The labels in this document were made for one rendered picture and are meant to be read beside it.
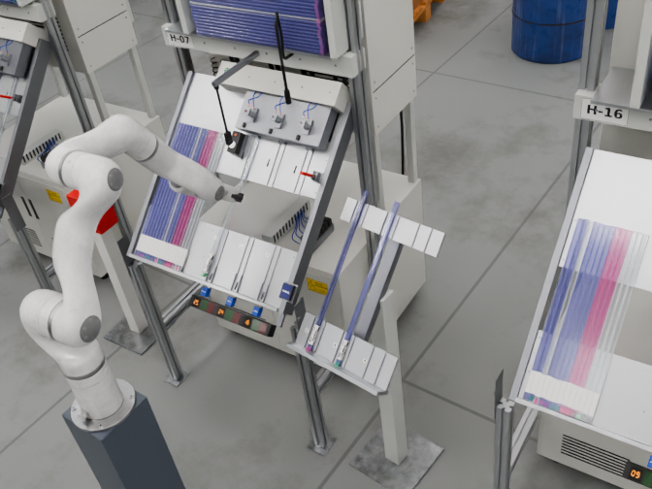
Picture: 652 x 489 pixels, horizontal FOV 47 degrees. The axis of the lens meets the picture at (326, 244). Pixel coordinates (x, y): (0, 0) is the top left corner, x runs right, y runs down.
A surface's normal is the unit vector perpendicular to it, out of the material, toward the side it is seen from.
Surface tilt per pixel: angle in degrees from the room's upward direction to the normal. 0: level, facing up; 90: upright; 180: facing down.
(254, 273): 42
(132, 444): 90
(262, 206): 0
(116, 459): 90
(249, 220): 0
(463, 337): 0
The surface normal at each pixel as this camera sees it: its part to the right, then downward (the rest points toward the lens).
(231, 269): -0.44, -0.18
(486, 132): -0.12, -0.77
